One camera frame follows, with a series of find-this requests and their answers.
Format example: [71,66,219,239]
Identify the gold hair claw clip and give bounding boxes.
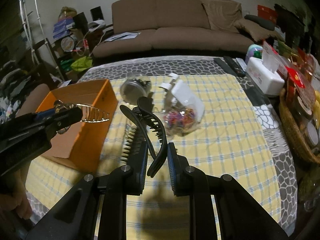
[54,100,110,134]

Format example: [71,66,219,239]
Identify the black hair brush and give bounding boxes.
[119,106,151,163]

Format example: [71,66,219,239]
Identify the black hair claw clip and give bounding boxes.
[129,96,168,178]

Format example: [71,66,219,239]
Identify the clear jar with black clips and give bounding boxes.
[120,75,152,105]

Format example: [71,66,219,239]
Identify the white folding phone stand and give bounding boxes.
[159,73,204,122]

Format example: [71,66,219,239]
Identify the bag of colourful rubber bands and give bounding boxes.
[163,98,204,136]

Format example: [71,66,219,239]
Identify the person's left hand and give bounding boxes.
[1,170,33,239]

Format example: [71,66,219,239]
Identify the brown chair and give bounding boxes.
[15,83,50,117]

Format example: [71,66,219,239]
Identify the orange cardboard box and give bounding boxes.
[36,79,118,173]

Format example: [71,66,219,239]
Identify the green bag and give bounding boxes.
[71,56,93,72]

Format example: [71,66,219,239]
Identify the yellow plaid tablecloth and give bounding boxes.
[26,74,281,239]

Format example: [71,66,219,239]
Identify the woven wicker basket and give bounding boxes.
[279,88,319,164]

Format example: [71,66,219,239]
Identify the white tissue box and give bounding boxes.
[246,57,285,96]

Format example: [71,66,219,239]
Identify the papers on sofa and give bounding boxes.
[105,32,140,42]

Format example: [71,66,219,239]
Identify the black remote control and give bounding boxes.
[214,56,246,77]

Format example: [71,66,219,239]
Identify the pastel round container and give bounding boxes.
[245,44,263,63]

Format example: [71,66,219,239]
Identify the brown sofa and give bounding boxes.
[93,0,253,59]

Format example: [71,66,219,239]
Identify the brown cushion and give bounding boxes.
[201,0,242,33]

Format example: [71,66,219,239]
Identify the red box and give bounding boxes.
[257,5,278,24]

